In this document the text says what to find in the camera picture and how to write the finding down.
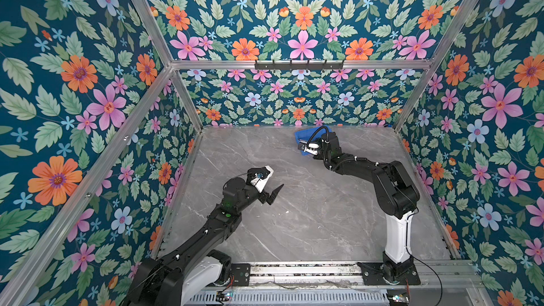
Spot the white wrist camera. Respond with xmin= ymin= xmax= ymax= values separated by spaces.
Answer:
xmin=297 ymin=143 xmax=322 ymax=156
xmin=248 ymin=166 xmax=273 ymax=193

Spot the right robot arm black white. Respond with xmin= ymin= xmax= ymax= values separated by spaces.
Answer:
xmin=296 ymin=126 xmax=420 ymax=273

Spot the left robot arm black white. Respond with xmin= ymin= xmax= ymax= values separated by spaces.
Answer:
xmin=120 ymin=166 xmax=283 ymax=305

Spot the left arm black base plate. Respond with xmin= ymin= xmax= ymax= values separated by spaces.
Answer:
xmin=220 ymin=263 xmax=252 ymax=287

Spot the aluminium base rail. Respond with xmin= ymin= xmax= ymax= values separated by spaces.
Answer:
xmin=247 ymin=260 xmax=485 ymax=289

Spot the white vented cable duct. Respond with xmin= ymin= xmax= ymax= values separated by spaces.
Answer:
xmin=187 ymin=290 xmax=390 ymax=305

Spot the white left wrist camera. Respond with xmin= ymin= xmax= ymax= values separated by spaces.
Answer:
xmin=248 ymin=166 xmax=273 ymax=193

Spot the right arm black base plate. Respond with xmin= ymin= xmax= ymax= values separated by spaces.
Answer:
xmin=356 ymin=261 xmax=422 ymax=286

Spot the blue plastic bin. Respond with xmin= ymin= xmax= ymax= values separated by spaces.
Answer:
xmin=295 ymin=126 xmax=332 ymax=147

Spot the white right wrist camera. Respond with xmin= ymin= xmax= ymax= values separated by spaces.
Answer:
xmin=297 ymin=143 xmax=322 ymax=156

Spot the black hook rail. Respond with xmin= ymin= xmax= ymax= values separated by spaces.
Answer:
xmin=254 ymin=59 xmax=344 ymax=72

